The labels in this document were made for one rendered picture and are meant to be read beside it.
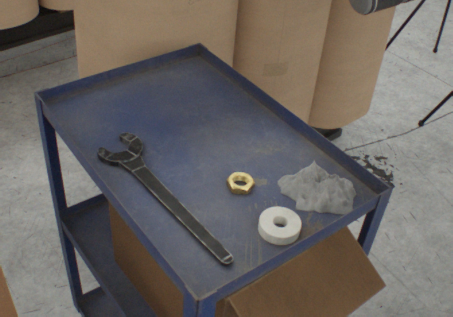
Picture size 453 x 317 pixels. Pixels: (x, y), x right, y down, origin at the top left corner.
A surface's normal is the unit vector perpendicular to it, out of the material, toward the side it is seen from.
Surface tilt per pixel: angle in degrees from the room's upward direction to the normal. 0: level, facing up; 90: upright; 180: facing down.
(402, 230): 0
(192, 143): 0
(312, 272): 26
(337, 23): 90
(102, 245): 0
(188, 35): 90
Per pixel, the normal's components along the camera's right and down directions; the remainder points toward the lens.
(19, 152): 0.07, -0.79
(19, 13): 0.74, 0.45
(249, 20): -0.33, 0.56
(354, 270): 0.33, -0.48
